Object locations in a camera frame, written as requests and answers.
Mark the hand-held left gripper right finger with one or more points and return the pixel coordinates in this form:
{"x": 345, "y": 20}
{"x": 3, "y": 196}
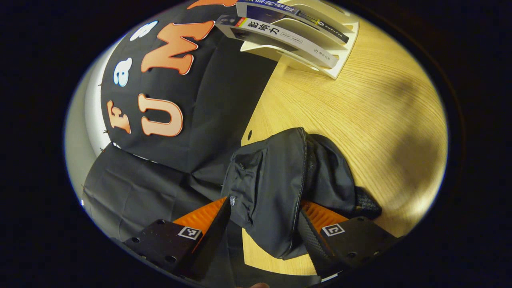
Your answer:
{"x": 316, "y": 248}

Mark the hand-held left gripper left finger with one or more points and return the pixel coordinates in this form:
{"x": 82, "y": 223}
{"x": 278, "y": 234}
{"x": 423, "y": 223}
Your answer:
{"x": 212, "y": 240}

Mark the black schoolbag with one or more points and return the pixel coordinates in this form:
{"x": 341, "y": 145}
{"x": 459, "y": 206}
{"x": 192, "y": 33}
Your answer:
{"x": 272, "y": 188}

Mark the white bookshelf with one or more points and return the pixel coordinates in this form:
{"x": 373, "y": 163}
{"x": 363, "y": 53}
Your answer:
{"x": 347, "y": 54}

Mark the portrait cover book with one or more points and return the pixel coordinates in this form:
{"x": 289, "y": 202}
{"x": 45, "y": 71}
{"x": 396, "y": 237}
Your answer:
{"x": 272, "y": 34}

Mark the blue cover book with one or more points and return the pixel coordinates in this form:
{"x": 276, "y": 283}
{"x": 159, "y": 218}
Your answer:
{"x": 264, "y": 14}

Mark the black backdrop cloth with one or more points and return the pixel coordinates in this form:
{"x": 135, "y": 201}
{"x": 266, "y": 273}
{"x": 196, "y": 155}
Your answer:
{"x": 216, "y": 120}

